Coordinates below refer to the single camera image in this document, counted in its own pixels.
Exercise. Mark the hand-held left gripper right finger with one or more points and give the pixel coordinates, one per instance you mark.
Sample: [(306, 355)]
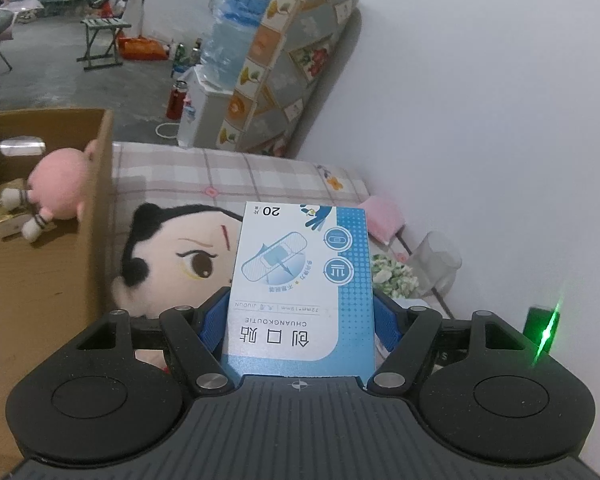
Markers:
[(385, 325)]

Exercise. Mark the blue water jug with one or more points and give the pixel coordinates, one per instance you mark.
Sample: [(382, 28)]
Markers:
[(235, 25)]

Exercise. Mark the cardboard box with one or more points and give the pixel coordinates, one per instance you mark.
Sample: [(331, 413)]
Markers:
[(65, 285)]

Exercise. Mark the blue white bandage box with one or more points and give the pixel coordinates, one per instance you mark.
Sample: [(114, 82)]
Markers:
[(300, 285)]

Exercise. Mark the red thermos bottle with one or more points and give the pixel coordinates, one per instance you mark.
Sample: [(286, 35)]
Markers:
[(176, 102)]

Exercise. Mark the black-haired doll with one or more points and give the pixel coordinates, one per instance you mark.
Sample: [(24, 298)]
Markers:
[(180, 260)]

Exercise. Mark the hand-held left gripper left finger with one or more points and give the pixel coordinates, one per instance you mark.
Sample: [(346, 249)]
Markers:
[(212, 325)]

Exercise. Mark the clear plastic cup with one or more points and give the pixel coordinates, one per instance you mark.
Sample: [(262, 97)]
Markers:
[(435, 265)]

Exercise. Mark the white water dispenser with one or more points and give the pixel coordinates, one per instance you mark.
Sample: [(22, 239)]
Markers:
[(205, 115)]

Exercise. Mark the green folding stool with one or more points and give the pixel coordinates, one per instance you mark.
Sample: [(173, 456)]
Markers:
[(105, 25)]

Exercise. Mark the green white scrunchie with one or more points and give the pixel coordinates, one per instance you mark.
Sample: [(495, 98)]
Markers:
[(395, 275)]

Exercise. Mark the orange bag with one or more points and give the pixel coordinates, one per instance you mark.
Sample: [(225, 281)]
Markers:
[(140, 47)]

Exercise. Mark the pink round plush toy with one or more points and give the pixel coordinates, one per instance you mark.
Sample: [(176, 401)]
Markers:
[(60, 180)]

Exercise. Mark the floral folded mattress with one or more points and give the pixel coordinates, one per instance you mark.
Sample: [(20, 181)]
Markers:
[(305, 60)]

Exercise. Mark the green glass bottle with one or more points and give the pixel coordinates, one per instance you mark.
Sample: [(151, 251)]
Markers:
[(179, 57), (198, 50)]

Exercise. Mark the pink sponge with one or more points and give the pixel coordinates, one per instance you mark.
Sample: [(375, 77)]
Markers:
[(382, 215)]

